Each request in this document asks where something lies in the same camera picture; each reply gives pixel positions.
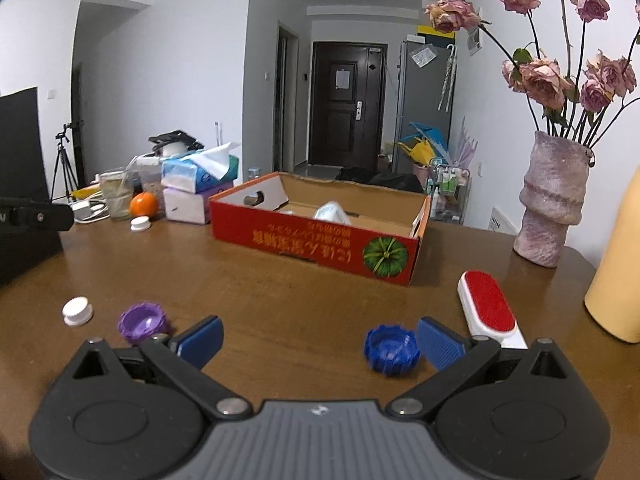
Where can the red cardboard box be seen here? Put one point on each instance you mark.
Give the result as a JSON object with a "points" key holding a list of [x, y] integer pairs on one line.
{"points": [[310, 252]]}

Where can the wall electric panel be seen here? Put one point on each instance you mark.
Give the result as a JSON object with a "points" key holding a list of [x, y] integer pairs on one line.
{"points": [[474, 42]]}

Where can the red and white lint brush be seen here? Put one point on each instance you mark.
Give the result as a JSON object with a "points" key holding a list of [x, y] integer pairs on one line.
{"points": [[487, 305]]}

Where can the black camera tripod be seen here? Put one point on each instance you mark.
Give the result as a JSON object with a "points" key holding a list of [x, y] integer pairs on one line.
{"points": [[65, 160]]}

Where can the clear glass cup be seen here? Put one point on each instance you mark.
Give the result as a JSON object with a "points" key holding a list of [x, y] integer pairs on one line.
{"points": [[117, 197]]}

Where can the black paper bag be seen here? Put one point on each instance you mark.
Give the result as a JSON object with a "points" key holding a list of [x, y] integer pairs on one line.
{"points": [[22, 160]]}

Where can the purple tissue pack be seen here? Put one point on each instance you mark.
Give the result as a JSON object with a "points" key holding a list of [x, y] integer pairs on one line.
{"points": [[187, 207]]}

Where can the clear container of nuts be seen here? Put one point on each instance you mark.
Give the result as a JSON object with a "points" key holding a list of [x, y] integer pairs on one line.
{"points": [[150, 180]]}

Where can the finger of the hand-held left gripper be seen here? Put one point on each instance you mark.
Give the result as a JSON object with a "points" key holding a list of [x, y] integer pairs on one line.
{"points": [[45, 216]]}

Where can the dark side door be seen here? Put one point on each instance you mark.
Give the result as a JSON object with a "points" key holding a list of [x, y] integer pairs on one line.
{"points": [[286, 100]]}

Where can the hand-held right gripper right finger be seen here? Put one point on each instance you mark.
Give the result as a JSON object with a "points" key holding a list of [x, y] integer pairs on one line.
{"points": [[440, 342]]}

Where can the white wall socket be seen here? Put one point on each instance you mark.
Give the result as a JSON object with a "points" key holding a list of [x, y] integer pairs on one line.
{"points": [[502, 220]]}

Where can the orange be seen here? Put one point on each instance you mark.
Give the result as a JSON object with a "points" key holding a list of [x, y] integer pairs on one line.
{"points": [[144, 205]]}

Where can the purple bottle cap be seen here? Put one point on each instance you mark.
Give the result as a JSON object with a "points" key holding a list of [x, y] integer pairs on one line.
{"points": [[142, 321]]}

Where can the bunch of dried pink roses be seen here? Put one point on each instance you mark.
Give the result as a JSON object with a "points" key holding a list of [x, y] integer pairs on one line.
{"points": [[542, 77]]}

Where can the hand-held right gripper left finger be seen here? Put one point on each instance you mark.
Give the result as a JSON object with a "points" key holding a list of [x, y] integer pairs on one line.
{"points": [[202, 340]]}

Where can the yellow thermos jug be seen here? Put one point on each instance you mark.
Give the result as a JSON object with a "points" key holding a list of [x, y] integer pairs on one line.
{"points": [[617, 270]]}

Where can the grey refrigerator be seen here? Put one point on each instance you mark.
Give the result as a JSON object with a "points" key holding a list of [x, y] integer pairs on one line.
{"points": [[420, 100]]}

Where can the small white bottle cap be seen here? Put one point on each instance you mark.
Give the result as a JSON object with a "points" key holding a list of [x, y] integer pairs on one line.
{"points": [[77, 311]]}

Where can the dark entrance door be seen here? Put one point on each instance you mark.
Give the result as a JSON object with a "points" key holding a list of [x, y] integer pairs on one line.
{"points": [[345, 125]]}

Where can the white ribbed bottle cap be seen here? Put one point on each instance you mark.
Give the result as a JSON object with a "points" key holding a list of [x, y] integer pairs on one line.
{"points": [[140, 223]]}

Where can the white folded umbrella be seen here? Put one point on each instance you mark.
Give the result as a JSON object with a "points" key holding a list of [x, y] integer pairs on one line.
{"points": [[447, 77]]}

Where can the blue tissue pack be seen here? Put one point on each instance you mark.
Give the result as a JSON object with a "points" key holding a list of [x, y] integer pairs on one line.
{"points": [[195, 172]]}

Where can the pink bucket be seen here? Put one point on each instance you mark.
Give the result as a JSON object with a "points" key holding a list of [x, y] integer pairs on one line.
{"points": [[422, 174]]}

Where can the pink ceramic vase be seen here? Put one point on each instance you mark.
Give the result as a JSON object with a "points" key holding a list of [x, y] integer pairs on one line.
{"points": [[550, 200]]}

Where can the white paper notice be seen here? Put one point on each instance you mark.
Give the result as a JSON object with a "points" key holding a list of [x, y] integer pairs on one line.
{"points": [[342, 79]]}

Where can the blue bottle cap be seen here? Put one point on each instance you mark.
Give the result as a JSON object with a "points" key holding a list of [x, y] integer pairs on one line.
{"points": [[390, 350]]}

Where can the white round container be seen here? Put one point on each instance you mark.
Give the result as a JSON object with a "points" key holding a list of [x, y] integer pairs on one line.
{"points": [[174, 149]]}

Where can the white power adapter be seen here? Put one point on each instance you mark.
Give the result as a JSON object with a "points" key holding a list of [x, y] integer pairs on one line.
{"points": [[85, 207]]}

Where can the clear plastic packet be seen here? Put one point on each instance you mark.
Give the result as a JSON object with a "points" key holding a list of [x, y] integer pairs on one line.
{"points": [[422, 56]]}

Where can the clear drinking straw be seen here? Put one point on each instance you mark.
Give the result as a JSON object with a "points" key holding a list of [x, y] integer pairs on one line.
{"points": [[127, 177]]}

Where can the clear cotton swab box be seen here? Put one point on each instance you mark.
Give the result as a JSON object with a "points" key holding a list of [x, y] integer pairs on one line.
{"points": [[332, 212]]}

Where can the yellow and black box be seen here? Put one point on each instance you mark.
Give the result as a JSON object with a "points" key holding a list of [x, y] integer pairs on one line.
{"points": [[435, 34]]}

